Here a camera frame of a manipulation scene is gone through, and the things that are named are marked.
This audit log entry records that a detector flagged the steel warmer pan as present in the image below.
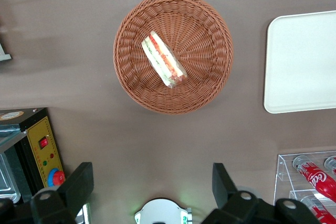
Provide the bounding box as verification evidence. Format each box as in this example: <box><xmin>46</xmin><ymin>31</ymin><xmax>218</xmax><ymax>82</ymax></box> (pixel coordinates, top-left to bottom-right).
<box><xmin>0</xmin><ymin>153</ymin><xmax>22</xmax><ymax>204</ymax></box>

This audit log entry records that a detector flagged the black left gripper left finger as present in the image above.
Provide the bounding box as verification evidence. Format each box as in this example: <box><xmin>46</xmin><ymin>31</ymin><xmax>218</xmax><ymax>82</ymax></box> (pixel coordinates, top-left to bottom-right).
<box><xmin>0</xmin><ymin>162</ymin><xmax>95</xmax><ymax>224</ymax></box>

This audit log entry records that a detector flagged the red emergency stop button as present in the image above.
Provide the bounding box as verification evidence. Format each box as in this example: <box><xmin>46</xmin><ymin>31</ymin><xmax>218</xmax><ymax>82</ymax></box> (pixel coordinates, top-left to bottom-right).
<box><xmin>47</xmin><ymin>168</ymin><xmax>66</xmax><ymax>187</ymax></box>

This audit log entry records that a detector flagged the triangle sandwich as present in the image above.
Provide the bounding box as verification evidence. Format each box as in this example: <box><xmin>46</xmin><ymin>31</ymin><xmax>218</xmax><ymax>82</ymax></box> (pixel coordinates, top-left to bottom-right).
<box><xmin>141</xmin><ymin>30</ymin><xmax>188</xmax><ymax>88</ymax></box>

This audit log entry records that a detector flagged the red cola bottle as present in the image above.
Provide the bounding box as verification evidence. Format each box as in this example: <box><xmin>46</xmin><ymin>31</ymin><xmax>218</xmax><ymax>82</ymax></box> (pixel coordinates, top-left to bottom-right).
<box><xmin>300</xmin><ymin>196</ymin><xmax>336</xmax><ymax>224</ymax></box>
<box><xmin>292</xmin><ymin>155</ymin><xmax>336</xmax><ymax>201</ymax></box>
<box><xmin>324</xmin><ymin>155</ymin><xmax>336</xmax><ymax>176</ymax></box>

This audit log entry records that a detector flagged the black food warmer yellow panel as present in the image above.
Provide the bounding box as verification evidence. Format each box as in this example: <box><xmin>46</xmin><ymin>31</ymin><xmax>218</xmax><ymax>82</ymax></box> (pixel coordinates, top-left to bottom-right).
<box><xmin>0</xmin><ymin>107</ymin><xmax>66</xmax><ymax>205</ymax></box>

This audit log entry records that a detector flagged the round brown wicker basket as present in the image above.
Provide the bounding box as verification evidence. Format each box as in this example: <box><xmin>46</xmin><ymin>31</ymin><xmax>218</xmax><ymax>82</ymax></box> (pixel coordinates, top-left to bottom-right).
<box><xmin>113</xmin><ymin>0</ymin><xmax>234</xmax><ymax>115</ymax></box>

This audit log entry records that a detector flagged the beige rectangular plastic tray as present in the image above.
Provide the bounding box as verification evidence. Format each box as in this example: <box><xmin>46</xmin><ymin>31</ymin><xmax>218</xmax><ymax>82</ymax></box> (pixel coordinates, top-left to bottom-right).
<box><xmin>263</xmin><ymin>10</ymin><xmax>336</xmax><ymax>114</ymax></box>

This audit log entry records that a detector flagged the silver warmer side bracket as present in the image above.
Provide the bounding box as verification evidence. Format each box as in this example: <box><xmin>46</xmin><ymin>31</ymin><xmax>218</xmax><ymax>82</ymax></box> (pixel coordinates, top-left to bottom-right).
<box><xmin>76</xmin><ymin>202</ymin><xmax>92</xmax><ymax>224</ymax></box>

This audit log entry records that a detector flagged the clear acrylic bottle rack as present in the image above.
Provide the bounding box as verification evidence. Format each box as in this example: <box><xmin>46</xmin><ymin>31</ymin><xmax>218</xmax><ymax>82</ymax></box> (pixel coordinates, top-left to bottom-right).
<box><xmin>272</xmin><ymin>150</ymin><xmax>336</xmax><ymax>224</ymax></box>

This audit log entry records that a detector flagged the glass warmer cover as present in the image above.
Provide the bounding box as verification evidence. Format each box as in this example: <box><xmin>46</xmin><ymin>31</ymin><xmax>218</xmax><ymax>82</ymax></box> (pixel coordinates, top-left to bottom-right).
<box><xmin>0</xmin><ymin>125</ymin><xmax>27</xmax><ymax>154</ymax></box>

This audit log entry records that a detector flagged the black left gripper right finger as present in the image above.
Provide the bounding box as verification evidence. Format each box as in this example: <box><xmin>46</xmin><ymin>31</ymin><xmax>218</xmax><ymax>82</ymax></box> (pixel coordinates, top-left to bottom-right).
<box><xmin>201</xmin><ymin>163</ymin><xmax>320</xmax><ymax>224</ymax></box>

